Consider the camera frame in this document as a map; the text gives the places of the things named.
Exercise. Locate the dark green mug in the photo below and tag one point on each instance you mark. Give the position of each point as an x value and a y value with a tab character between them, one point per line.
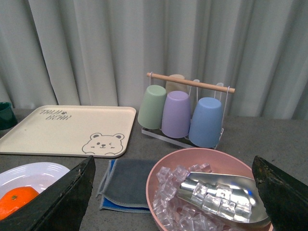
7	116

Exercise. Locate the metal ice scoop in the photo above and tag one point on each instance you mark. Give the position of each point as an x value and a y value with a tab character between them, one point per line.
231	185

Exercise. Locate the grey blue folded cloth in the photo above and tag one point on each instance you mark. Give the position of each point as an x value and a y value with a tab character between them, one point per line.
123	186

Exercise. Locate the beige bear serving tray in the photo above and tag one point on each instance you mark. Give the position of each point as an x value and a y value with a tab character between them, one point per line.
101	131

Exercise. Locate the beige tumbler cup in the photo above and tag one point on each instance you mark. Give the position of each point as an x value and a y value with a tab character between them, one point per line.
173	86

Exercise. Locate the blue tumbler cup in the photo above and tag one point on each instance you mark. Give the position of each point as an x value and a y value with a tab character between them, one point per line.
206	123

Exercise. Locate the purple tumbler cup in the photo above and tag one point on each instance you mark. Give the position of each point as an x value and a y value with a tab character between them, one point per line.
176	115

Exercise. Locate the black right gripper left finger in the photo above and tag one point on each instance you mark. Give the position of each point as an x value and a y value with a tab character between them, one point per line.
61	207

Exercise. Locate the pink bowl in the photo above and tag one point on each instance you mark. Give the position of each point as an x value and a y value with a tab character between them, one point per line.
220	163

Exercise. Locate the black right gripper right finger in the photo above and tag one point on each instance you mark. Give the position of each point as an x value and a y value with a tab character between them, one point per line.
284	197

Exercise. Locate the orange mandarin fruit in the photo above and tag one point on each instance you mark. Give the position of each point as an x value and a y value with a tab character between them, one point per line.
15	199

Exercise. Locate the white round deep plate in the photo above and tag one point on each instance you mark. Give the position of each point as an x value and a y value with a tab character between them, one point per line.
38	175

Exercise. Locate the acrylic cup rack wooden handle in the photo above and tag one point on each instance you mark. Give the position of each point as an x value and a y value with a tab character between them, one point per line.
218	90

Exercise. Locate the green tumbler cup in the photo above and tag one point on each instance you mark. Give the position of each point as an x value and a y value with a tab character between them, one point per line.
152	106

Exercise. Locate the clear plastic ice cubes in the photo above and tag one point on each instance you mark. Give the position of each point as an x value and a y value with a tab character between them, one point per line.
176	214

